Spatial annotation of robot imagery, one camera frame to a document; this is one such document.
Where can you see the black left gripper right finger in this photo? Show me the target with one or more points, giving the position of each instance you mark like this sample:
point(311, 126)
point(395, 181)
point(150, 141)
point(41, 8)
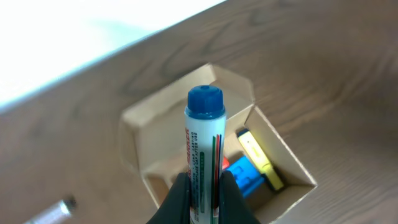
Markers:
point(233, 208)

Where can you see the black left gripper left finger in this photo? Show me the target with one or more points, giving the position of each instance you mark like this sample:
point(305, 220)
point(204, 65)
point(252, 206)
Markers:
point(175, 209)

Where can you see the blue plastic holder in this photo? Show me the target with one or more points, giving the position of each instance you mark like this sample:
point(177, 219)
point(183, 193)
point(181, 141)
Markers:
point(246, 176)

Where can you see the red stapler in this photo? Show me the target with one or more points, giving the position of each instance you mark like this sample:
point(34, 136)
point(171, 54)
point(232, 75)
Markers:
point(225, 163)

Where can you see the yellow highlighter black cap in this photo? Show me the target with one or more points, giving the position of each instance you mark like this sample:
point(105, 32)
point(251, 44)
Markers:
point(259, 159)

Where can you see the brown cardboard box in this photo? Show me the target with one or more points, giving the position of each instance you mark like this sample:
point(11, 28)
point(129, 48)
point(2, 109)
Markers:
point(152, 140)

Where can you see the blue capped white marker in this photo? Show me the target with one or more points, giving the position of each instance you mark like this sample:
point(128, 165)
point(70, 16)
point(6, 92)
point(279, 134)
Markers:
point(205, 124)

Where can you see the black capped white marker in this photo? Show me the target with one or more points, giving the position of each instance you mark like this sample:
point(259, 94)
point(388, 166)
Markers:
point(57, 213)

